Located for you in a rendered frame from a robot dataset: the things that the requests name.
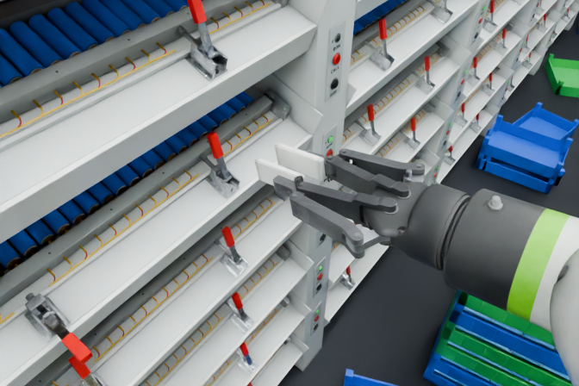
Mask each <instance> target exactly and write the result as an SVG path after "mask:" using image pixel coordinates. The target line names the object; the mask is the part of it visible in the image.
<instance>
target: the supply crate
mask: <svg viewBox="0 0 579 386"><path fill-rule="evenodd" d="M457 303H458V304H461V305H463V306H465V307H466V308H470V309H472V310H474V311H477V312H478V313H480V314H484V315H486V316H488V317H489V318H492V319H494V320H496V321H499V322H501V323H503V324H505V325H508V326H510V327H512V328H515V329H517V330H519V331H521V332H523V333H526V334H528V335H531V336H533V337H534V338H536V339H540V340H542V341H544V342H546V343H548V344H550V345H552V346H555V343H554V339H553V337H552V333H550V332H548V331H546V330H545V329H543V328H542V327H539V326H537V325H535V324H532V323H531V322H529V321H526V320H523V319H521V318H520V317H518V316H516V315H513V314H510V313H509V312H507V311H504V310H502V309H500V308H497V307H496V306H493V305H491V304H489V303H487V302H484V301H482V300H480V299H478V298H476V297H474V296H471V295H469V294H467V293H464V292H463V291H461V290H460V293H459V296H458V300H457Z"/></svg>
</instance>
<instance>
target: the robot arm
mask: <svg viewBox="0 0 579 386"><path fill-rule="evenodd" d="M274 147H275V151H276V155H277V163H278V165H276V164H274V163H271V162H270V161H267V160H264V159H261V158H256V159H255V165H256V169H257V173H258V179H259V180H261V181H263V182H266V183H268V184H271V185H273V186H274V188H275V190H276V191H277V192H279V193H281V194H284V195H286V196H289V200H290V206H291V210H292V215H293V216H294V217H295V218H297V219H299V220H301V221H303V222H305V223H307V224H308V225H309V226H311V227H313V228H315V229H317V230H318V231H320V232H322V233H324V234H325V235H327V236H328V237H330V238H332V239H334V240H336V241H338V242H339V243H340V244H342V245H344V246H345V247H346V249H347V250H348V251H349V252H350V254H351V255H352V256H353V257H354V258H363V257H364V255H365V251H364V250H365V249H367V248H369V247H371V246H374V245H376V244H378V243H379V244H380V245H383V246H395V247H398V248H400V249H401V250H403V251H404V252H405V253H406V254H407V255H408V256H409V257H410V258H412V259H415V260H417V261H419V262H421V263H423V264H425V265H429V266H431V267H432V268H434V269H437V270H439V271H442V270H443V275H444V279H445V282H446V284H448V285H450V286H452V287H453V288H455V289H458V290H461V291H463V292H464V293H467V294H469V295H471V296H474V297H476V298H478V299H480V300H482V301H484V302H487V303H489V304H491V305H493V306H496V307H497V308H500V309H502V310H504V311H507V312H509V313H510V314H513V315H516V316H518V317H520V318H521V319H523V320H526V321H529V322H531V323H532V324H535V325H537V326H539V327H542V328H543V329H545V330H546V331H548V332H550V333H552V337H553V339H554V343H555V346H556V348H557V351H558V354H559V356H560V358H561V360H562V362H563V365H564V368H565V369H566V371H567V373H568V376H569V378H570V381H571V383H572V385H573V386H579V218H577V217H574V216H571V215H566V214H563V213H560V212H557V211H555V210H551V209H547V208H544V207H541V206H539V205H535V204H532V203H529V202H525V201H522V200H519V199H516V198H513V197H511V196H505V195H503V194H500V193H497V192H494V191H492V190H486V189H481V190H479V191H477V192H476V193H474V194H473V195H472V196H470V194H469V193H466V192H463V191H461V190H456V189H453V188H451V187H447V186H444V185H442V184H431V185H430V186H428V185H427V184H425V165H423V164H422V163H403V162H399V161H395V160H392V159H386V158H382V157H378V156H375V155H371V154H368V153H361V152H357V151H353V150H350V149H346V148H343V149H340V150H339V154H337V155H335V156H333V155H328V156H324V155H321V154H319V153H314V152H312V151H306V152H304V151H302V150H299V149H296V148H294V147H291V146H286V145H284V144H282V143H279V142H278V143H276V144H275V145H274ZM350 160H352V163H350ZM281 165H282V166H281ZM283 166H285V167H287V168H289V169H287V168H285V167H283ZM290 169H292V170H294V171H292V170H290ZM296 171H298V172H300V173H298V172H296ZM301 173H303V174H305V175H308V176H310V177H314V178H316V179H319V180H321V181H323V180H324V179H326V174H327V181H328V182H330V181H332V180H334V181H336V182H338V183H340V184H343V185H344V186H346V187H347V188H349V189H351V190H354V191H356V192H357V195H353V194H350V193H346V192H344V191H340V190H334V189H330V188H328V187H324V186H320V185H317V184H311V183H308V182H305V177H304V175H303V174H301ZM329 178H330V180H329ZM348 219H350V220H352V221H354V223H355V224H356V225H355V224H354V223H353V222H351V221H350V220H348ZM362 227H367V228H369V229H370V230H365V229H364V228H362Z"/></svg>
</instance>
